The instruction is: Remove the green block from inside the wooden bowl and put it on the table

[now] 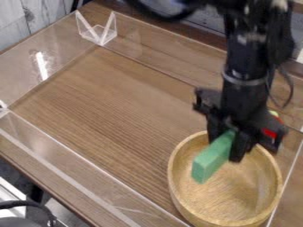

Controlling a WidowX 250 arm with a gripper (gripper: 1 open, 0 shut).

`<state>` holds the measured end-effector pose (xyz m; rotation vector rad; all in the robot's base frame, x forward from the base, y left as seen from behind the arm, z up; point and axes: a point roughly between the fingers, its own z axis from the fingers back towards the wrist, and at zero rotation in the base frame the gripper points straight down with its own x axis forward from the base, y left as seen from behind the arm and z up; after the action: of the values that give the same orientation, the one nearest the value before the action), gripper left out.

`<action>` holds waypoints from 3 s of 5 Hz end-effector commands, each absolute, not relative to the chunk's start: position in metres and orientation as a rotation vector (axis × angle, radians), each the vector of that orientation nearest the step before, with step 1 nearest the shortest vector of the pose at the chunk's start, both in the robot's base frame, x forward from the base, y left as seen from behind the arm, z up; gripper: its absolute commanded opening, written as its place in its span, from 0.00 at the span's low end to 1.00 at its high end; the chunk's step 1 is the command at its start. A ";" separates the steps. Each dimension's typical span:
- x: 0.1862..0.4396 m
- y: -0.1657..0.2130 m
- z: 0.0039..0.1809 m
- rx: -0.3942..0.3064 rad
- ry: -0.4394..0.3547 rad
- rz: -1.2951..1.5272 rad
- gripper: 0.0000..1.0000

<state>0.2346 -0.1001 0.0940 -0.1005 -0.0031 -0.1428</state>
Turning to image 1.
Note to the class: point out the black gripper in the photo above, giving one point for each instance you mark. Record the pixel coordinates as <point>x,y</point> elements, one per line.
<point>238,108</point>

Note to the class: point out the green rectangular block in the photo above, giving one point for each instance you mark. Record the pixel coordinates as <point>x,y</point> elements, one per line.
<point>213,157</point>

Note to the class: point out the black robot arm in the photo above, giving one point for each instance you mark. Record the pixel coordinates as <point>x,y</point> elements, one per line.
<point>259,47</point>

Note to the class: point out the wooden bowl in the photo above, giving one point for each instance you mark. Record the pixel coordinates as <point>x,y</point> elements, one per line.
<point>238,197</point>

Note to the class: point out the red plush strawberry toy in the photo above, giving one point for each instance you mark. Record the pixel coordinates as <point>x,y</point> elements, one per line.
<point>273,123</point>

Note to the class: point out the black device with screw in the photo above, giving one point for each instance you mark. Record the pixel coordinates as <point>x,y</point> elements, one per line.
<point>25,222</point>

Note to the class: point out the clear acrylic tray wall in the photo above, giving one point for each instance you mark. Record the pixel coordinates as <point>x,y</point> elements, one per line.
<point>94,193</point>

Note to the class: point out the clear acrylic corner bracket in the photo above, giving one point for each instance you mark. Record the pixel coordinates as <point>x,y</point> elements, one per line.
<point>98,34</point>

